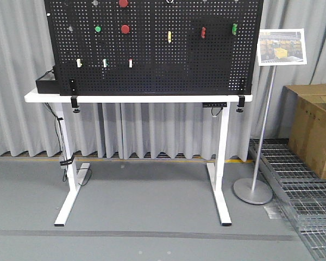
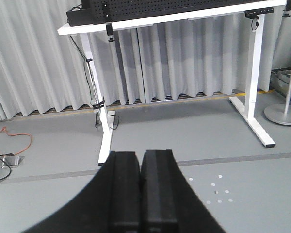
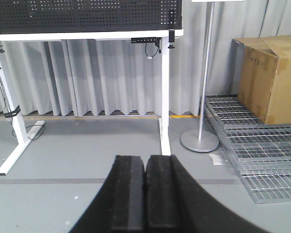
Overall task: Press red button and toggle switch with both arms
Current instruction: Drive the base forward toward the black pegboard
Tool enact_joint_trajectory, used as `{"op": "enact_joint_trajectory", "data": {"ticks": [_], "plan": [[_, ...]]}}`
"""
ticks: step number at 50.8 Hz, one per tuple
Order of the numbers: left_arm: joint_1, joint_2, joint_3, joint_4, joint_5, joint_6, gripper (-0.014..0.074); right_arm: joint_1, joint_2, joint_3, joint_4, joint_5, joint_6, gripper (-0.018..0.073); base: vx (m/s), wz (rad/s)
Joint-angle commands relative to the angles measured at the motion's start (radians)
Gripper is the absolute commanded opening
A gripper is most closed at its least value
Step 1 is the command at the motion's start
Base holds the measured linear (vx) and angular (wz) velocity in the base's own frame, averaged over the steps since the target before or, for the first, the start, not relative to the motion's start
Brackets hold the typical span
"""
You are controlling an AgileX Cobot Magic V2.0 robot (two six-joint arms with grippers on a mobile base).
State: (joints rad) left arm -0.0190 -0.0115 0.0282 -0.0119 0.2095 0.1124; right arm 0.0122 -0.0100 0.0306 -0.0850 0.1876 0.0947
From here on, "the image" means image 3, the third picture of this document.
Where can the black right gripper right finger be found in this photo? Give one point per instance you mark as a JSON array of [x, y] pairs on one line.
[[177, 203]]

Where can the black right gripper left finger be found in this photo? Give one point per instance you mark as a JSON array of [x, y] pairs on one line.
[[119, 206]]

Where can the silver pole stand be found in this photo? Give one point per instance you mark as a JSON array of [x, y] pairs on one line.
[[201, 140]]

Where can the steel floor grating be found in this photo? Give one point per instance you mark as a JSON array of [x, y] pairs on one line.
[[260, 154]]

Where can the grey curtain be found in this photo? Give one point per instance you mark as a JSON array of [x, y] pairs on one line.
[[83, 76]]

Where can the brown cardboard box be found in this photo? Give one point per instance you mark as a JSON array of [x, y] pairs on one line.
[[265, 85]]

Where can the black power strip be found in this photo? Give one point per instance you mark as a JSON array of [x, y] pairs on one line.
[[146, 40]]

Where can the black right table clamp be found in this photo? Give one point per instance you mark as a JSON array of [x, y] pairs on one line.
[[171, 29]]

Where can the black perforated pegboard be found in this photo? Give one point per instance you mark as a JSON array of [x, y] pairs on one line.
[[78, 16]]

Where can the white metal table frame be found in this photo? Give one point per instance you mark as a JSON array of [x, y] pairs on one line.
[[24, 137]]

